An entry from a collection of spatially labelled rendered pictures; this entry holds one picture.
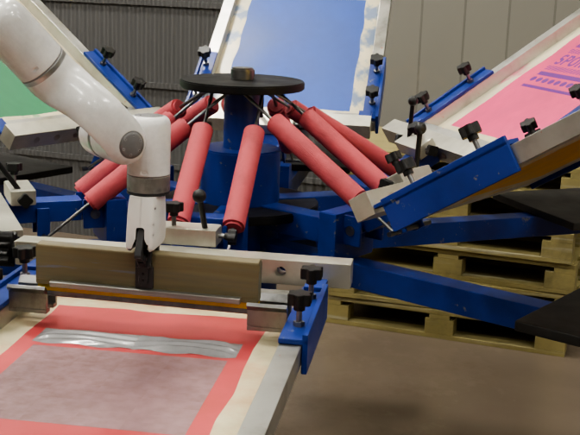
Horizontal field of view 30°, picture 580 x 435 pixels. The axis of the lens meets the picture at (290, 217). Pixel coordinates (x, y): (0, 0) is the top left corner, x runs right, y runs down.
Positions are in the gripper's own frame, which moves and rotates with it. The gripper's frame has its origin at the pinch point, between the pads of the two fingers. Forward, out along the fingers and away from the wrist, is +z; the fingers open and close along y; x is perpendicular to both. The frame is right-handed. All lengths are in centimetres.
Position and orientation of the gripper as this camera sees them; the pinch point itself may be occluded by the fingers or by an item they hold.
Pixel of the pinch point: (147, 274)
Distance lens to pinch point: 194.5
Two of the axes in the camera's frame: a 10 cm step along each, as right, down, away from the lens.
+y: -1.5, 2.2, -9.7
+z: -0.4, 9.7, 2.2
